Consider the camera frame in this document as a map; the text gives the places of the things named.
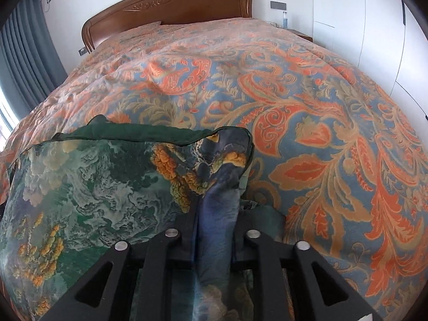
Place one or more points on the white wardrobe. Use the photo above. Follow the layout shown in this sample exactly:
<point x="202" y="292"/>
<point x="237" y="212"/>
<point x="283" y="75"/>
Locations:
<point x="367" y="23"/>

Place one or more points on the grey-blue curtain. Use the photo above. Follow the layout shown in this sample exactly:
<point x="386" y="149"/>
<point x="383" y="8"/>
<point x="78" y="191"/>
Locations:
<point x="26" y="57"/>

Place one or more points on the bedside wall socket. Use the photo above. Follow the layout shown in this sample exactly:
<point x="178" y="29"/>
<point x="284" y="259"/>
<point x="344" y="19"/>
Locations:
<point x="82" y="50"/>

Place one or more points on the clear plastic bottle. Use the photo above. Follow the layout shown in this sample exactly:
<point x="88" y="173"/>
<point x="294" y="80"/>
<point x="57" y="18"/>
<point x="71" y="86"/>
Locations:
<point x="284" y="20"/>

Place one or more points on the bed with orange floral quilt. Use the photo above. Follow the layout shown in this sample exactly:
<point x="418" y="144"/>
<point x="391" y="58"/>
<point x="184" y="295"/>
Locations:
<point x="301" y="107"/>

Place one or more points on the wooden nightstand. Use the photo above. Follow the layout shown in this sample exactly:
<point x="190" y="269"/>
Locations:
<point x="301" y="35"/>

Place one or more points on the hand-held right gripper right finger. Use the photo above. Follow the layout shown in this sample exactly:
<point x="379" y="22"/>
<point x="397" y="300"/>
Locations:
<point x="244" y="254"/>

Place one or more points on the green printed jacket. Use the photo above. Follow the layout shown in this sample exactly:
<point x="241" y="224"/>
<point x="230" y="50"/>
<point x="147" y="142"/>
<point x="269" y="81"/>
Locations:
<point x="100" y="180"/>

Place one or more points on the grey wall switch panel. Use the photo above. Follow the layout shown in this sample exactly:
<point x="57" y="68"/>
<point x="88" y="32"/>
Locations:
<point x="278" y="5"/>

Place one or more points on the wooden headboard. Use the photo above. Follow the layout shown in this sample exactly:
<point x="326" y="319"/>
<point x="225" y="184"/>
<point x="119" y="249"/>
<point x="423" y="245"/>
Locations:
<point x="167" y="10"/>

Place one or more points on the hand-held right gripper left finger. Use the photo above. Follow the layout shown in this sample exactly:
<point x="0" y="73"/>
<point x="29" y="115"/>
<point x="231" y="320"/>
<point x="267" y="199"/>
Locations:
<point x="182" y="254"/>

